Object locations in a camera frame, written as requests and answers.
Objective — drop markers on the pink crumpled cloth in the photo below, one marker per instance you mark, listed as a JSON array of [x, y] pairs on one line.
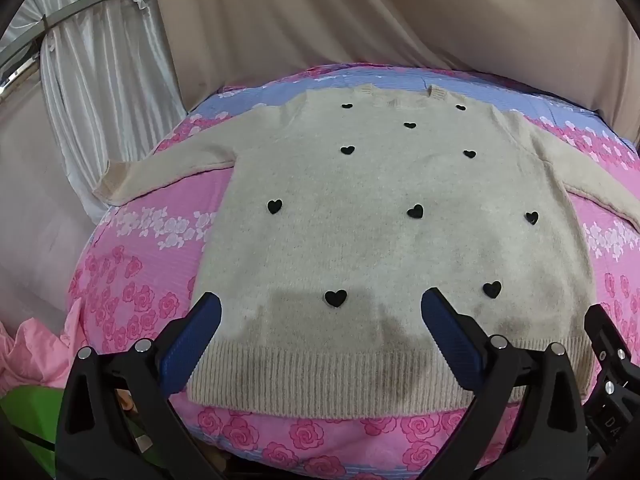
[[35, 350]]

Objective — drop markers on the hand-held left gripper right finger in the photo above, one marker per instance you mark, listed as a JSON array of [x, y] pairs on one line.
[[450, 335]]

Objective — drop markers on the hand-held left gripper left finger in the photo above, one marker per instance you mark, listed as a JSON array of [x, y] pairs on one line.
[[192, 332]]

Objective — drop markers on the green plastic item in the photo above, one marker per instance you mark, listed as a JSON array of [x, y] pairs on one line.
[[30, 415]]

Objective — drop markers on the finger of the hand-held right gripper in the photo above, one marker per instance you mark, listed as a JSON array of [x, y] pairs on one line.
[[607, 332]]

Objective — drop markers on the beige draped cloth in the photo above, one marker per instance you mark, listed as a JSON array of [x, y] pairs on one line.
[[350, 15]]

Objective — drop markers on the cream sweater with black hearts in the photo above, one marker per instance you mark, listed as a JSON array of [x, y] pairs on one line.
[[380, 220]]

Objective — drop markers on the white pleated curtain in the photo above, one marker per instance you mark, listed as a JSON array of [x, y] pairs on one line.
[[110, 80]]

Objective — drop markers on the pink floral bed sheet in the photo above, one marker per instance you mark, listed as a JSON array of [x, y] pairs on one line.
[[145, 270]]

